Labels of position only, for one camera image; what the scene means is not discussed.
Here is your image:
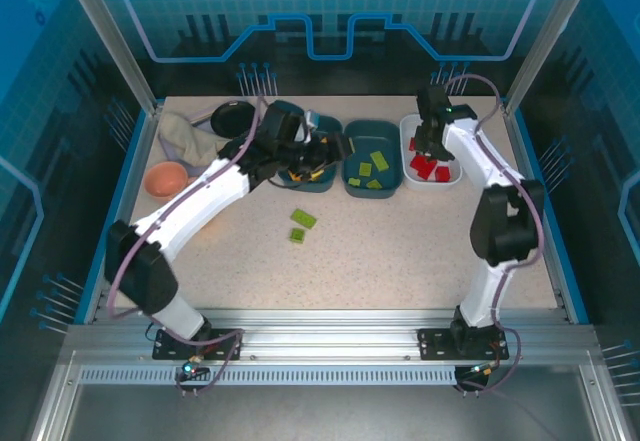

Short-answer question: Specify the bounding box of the teal plastic container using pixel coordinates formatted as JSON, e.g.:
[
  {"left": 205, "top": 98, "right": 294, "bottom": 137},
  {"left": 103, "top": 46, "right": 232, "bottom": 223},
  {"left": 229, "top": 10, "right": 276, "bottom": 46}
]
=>
[
  {"left": 273, "top": 113, "right": 345, "bottom": 195},
  {"left": 341, "top": 118, "right": 403, "bottom": 200}
]

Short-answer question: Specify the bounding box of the white plastic container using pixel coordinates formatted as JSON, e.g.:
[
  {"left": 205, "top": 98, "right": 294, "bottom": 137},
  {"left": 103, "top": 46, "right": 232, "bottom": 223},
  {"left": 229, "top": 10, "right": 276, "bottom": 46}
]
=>
[{"left": 399, "top": 113, "right": 464, "bottom": 191}]

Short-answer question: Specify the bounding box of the small black pan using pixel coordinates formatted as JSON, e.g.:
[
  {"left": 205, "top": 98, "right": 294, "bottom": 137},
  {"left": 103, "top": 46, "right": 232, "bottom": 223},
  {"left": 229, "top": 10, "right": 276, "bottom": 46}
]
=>
[{"left": 192, "top": 100, "right": 256, "bottom": 140}]

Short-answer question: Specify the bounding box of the beige cloth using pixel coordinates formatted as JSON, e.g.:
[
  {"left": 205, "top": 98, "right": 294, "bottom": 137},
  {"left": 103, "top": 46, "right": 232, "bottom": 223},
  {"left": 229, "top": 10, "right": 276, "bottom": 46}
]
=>
[{"left": 158, "top": 112, "right": 224, "bottom": 166}]

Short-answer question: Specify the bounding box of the lavender tray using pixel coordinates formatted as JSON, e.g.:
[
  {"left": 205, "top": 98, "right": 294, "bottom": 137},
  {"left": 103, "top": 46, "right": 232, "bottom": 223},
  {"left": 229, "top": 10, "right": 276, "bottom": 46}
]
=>
[{"left": 158, "top": 103, "right": 221, "bottom": 168}]

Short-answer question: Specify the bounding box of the pink cup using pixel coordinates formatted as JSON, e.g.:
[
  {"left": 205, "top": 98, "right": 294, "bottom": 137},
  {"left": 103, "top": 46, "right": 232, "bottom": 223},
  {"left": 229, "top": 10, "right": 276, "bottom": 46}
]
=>
[{"left": 144, "top": 161, "right": 190, "bottom": 199}]

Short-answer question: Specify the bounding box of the blue table edge strip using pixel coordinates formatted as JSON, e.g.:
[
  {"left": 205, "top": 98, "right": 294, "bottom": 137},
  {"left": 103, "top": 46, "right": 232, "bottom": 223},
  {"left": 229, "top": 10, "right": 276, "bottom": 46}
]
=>
[{"left": 74, "top": 105, "right": 156, "bottom": 325}]

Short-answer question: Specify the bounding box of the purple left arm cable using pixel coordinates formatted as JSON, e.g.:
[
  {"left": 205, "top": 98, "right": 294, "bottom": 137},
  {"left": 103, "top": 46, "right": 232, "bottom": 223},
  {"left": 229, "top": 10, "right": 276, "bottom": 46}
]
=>
[{"left": 107, "top": 93, "right": 266, "bottom": 398}]

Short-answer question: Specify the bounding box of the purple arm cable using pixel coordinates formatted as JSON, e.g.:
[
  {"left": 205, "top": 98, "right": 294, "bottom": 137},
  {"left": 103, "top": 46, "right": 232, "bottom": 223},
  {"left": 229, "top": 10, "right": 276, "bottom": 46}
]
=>
[
  {"left": 107, "top": 93, "right": 266, "bottom": 398},
  {"left": 442, "top": 73, "right": 546, "bottom": 396}
]

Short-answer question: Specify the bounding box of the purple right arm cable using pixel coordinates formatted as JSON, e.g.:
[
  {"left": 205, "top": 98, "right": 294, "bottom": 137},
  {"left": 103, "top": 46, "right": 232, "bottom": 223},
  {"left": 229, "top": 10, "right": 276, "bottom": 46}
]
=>
[{"left": 442, "top": 73, "right": 546, "bottom": 396}]

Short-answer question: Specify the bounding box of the aluminium frame post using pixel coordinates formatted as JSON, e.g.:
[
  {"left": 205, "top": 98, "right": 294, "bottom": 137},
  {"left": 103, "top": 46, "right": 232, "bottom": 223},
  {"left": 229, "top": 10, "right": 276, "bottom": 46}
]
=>
[
  {"left": 54, "top": 0, "right": 164, "bottom": 115},
  {"left": 503, "top": 0, "right": 604, "bottom": 112}
]

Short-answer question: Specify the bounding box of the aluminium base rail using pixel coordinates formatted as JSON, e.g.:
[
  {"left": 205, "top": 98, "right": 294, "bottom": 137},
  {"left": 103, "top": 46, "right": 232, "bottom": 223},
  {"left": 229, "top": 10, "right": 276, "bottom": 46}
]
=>
[{"left": 67, "top": 309, "right": 599, "bottom": 362}]

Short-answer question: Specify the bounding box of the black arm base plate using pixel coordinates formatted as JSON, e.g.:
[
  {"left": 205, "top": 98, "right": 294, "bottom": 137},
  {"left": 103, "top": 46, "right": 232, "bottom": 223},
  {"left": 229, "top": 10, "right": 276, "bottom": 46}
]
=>
[
  {"left": 417, "top": 328, "right": 510, "bottom": 361},
  {"left": 152, "top": 328, "right": 245, "bottom": 361}
]

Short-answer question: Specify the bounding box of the small connector with wires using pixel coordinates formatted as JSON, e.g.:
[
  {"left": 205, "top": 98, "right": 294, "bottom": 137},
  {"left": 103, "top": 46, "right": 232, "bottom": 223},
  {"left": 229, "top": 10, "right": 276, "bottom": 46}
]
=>
[
  {"left": 467, "top": 363, "right": 501, "bottom": 380},
  {"left": 179, "top": 358, "right": 209, "bottom": 380}
]

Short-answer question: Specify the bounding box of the slotted grey cable duct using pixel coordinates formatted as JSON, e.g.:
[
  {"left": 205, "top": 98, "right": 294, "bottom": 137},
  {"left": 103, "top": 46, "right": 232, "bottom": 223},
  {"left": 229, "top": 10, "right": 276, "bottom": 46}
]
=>
[{"left": 78, "top": 365, "right": 459, "bottom": 387}]

